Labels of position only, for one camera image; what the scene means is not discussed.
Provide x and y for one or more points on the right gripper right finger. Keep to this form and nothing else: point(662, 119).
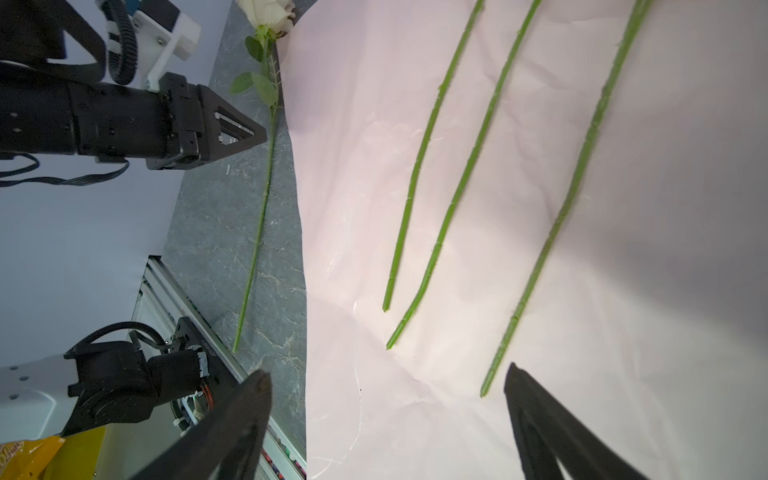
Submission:
point(551, 441)

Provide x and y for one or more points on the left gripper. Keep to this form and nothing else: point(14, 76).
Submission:
point(179, 127)

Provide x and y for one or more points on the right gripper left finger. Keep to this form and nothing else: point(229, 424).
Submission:
point(227, 443)

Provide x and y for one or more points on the pink purple wrapping paper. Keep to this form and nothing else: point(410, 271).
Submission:
point(649, 320)

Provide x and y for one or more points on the pink spray rose stem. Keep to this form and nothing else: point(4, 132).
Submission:
point(466, 175)

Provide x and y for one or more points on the cream rose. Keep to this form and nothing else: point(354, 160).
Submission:
point(634, 24)

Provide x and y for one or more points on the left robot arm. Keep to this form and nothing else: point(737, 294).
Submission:
point(121, 372)

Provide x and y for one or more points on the yellow snack bag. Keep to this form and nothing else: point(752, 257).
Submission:
point(54, 457)

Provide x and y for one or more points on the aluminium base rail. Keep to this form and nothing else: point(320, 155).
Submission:
point(162, 304)

